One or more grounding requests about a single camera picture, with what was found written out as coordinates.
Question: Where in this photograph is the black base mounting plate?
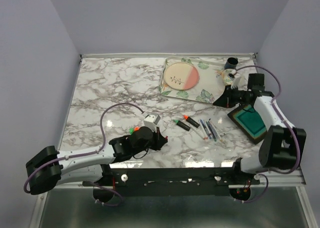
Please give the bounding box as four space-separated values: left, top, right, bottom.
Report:
95 167 260 197

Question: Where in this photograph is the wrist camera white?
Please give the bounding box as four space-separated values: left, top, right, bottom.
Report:
227 73 244 88
143 114 161 132

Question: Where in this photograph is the dark framed teal tray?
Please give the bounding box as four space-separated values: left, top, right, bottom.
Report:
227 105 267 145

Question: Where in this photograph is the yellow capped marker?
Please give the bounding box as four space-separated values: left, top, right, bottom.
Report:
214 125 223 142

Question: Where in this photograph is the cream and pink plate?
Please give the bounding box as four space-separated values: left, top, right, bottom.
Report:
163 62 200 90

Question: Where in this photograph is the dark blue cup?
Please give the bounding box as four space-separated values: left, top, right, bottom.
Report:
224 57 238 69

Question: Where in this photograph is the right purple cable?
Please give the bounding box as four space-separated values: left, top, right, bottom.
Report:
236 65 301 204

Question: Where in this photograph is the red capped white pen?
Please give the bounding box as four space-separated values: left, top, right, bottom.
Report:
198 119 209 140

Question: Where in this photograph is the purple pen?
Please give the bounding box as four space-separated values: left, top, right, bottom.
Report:
209 119 219 137

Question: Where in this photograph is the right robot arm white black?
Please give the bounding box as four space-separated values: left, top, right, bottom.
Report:
213 73 307 184

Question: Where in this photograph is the pink capped white pen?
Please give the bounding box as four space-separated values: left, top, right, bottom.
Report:
191 127 207 140

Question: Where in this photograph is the teal acrylic marker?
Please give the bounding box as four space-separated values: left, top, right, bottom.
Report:
206 121 217 142

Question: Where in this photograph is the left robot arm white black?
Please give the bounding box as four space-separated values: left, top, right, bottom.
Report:
23 126 168 195

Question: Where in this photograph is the green highlighter black body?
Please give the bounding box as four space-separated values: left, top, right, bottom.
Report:
173 120 191 131

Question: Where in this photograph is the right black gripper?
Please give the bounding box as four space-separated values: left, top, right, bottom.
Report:
213 84 249 108

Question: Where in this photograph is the blue pen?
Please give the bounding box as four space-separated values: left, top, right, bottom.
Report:
203 120 213 139

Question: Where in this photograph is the floral ceramic bowl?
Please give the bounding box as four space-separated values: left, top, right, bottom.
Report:
221 69 239 85

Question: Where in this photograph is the aluminium front rail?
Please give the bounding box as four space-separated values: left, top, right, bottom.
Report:
53 165 306 187

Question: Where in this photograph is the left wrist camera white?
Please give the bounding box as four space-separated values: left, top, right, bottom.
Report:
143 114 161 132

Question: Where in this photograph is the floral rectangular tray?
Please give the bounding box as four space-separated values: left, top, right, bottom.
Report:
159 56 241 104

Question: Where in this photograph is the orange highlighter black body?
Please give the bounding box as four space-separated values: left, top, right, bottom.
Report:
183 115 200 128

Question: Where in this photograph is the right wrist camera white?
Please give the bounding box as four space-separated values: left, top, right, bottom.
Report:
227 73 244 88

